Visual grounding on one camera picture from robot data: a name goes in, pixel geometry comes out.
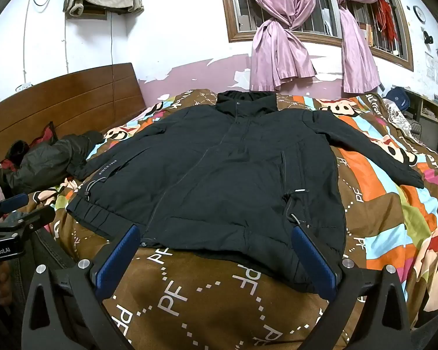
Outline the brown printed blanket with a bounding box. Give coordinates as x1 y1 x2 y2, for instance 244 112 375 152
29 88 438 350

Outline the wooden desk shelf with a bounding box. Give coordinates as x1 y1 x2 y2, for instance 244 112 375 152
401 87 438 154

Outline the black hooded jacket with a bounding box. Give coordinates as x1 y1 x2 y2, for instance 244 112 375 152
66 91 425 294

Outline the floral patterned cloth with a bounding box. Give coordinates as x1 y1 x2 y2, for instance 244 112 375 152
383 98 424 140

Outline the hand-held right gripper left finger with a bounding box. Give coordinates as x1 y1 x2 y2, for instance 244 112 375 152
22 224 143 350

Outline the dark blue cap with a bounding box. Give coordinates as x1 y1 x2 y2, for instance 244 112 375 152
385 87 411 112

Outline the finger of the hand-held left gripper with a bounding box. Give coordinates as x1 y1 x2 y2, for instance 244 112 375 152
7 206 56 232
0 193 30 214

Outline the red cloth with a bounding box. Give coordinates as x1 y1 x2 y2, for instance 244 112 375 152
2 121 59 170

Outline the red hanging tassel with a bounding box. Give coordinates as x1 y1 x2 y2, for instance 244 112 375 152
374 0 398 42

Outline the wall paper sheet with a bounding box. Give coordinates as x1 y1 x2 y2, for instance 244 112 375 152
424 52 438 87

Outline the dark green padded jacket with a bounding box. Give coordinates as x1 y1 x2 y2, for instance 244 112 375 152
5 130 105 195

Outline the wooden headboard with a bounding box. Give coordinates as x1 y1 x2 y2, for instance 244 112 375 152
0 63 147 163

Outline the thin wall cable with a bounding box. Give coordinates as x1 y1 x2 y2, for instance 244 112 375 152
109 12 115 67

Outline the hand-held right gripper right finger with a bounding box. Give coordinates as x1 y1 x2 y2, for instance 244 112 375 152
291 224 413 350

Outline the person's left hand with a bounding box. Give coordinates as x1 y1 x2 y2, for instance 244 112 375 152
0 260 14 307

